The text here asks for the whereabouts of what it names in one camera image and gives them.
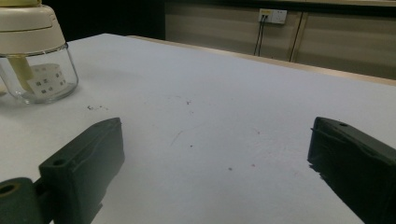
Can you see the white table sheet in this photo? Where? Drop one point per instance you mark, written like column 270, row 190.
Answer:
column 218, row 109

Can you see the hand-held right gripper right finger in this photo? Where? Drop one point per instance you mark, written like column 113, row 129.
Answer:
column 351, row 161

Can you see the white wall socket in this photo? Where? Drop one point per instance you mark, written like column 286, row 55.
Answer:
column 274, row 16

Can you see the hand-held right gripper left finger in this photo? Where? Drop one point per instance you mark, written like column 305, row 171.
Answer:
column 84, row 161

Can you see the cream-lidded glass food chopper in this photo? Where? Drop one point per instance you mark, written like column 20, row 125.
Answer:
column 31, row 34

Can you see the white printed paper label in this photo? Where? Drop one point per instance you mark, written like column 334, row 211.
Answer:
column 46, row 81

